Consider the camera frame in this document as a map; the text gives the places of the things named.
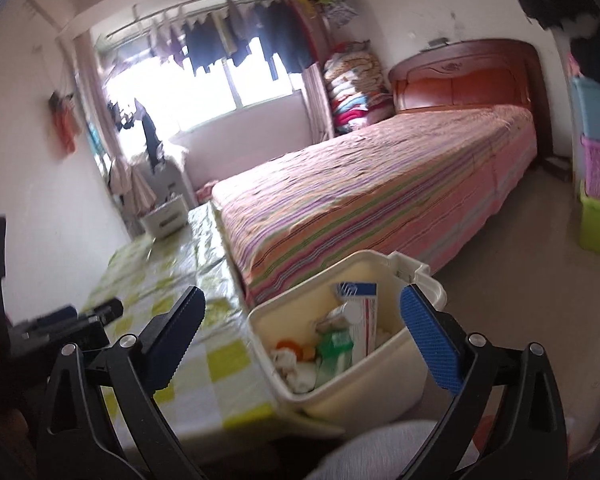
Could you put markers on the blue plastic storage bin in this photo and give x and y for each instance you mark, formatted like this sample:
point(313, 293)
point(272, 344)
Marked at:
point(587, 93)

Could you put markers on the white plastic storage box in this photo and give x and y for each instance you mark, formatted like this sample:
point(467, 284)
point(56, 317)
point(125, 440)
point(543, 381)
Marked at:
point(166, 219)

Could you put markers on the red white medicine box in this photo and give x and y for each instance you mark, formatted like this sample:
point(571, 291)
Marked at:
point(363, 297)

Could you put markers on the green white tissue pack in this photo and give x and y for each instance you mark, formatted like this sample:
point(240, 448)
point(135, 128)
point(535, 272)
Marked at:
point(334, 355)

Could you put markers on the striped colourful bedspread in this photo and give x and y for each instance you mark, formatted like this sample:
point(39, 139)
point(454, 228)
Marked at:
point(423, 184)

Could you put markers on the striped right curtain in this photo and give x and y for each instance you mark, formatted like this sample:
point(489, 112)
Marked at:
point(317, 104)

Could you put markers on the beige left curtain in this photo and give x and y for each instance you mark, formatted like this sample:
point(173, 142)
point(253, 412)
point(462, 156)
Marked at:
point(125, 180)

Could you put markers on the dark hanging clothes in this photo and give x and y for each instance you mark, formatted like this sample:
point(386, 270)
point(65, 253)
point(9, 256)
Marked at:
point(278, 26)

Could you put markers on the stack of folded quilts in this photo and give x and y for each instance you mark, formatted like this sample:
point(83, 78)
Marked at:
point(356, 88)

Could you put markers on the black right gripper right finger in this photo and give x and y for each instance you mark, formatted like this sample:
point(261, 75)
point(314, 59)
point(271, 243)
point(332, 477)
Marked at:
point(439, 338)

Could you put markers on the white washing machine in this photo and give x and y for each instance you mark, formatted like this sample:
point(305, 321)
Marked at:
point(170, 177)

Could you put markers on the cream plastic trash bin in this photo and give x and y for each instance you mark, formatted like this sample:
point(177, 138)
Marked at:
point(384, 385)

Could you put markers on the red wooden headboard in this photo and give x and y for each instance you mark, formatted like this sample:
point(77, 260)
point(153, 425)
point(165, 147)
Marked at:
point(476, 73)

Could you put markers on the grey trouser knee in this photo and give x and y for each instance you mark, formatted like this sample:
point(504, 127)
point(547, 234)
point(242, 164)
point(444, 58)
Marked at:
point(382, 453)

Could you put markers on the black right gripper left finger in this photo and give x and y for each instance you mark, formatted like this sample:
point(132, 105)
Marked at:
point(166, 338)

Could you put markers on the green plastic storage bin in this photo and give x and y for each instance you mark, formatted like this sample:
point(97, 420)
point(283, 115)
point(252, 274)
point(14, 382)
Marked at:
point(589, 238)

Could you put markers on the yellow checked plastic tablecloth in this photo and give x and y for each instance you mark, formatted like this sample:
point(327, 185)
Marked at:
point(205, 376)

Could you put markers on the orange cloth on wall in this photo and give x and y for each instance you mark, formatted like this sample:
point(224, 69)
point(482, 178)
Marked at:
point(64, 121)

